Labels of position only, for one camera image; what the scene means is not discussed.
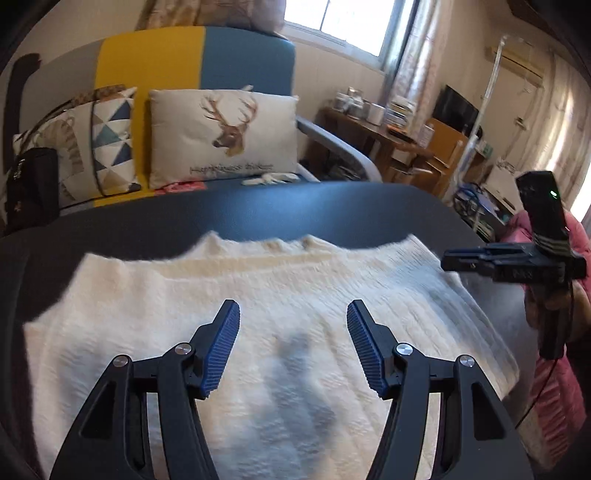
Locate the deer print cushion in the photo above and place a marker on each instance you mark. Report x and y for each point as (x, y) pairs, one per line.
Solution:
(204, 135)

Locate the pink cloth on sofa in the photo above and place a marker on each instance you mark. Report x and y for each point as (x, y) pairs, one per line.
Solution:
(180, 187)

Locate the triangle pattern cushion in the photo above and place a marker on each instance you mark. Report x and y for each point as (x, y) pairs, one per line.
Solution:
(91, 135)

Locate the white mug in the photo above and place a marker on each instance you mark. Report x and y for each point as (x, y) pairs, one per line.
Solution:
(376, 114)

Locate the black television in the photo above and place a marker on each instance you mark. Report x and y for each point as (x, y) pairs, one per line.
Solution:
(455, 110)

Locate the white glove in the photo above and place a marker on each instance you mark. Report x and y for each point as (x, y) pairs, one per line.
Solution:
(272, 179)

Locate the blue toy ride-on car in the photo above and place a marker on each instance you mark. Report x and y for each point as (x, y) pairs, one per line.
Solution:
(470, 200)

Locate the person's right hand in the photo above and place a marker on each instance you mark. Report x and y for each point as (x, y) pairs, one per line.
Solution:
(537, 305)

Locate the wooden side table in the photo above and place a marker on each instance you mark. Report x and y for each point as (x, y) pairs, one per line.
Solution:
(398, 160)

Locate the cream knitted sweater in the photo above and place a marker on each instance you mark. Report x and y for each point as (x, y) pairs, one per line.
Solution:
(293, 402)

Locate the pink bed quilt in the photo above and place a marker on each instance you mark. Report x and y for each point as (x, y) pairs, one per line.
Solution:
(556, 397)

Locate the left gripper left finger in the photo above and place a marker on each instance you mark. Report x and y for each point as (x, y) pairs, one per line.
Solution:
(109, 436)

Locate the black remote control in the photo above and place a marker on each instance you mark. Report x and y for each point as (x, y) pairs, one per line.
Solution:
(401, 135)

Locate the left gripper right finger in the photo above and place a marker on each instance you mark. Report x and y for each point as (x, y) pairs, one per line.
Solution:
(476, 438)

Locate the blue yellow grey sofa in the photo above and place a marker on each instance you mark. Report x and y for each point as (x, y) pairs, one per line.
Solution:
(172, 58)

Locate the black handbag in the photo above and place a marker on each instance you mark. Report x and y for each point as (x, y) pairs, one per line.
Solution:
(32, 190)

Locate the wall air conditioner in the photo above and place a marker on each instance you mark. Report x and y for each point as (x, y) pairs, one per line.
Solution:
(522, 67)

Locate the wooden folding chair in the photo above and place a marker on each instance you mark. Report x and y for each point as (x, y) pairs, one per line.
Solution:
(447, 146)

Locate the beige patterned left curtain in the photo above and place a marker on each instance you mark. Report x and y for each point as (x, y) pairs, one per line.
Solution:
(266, 16)

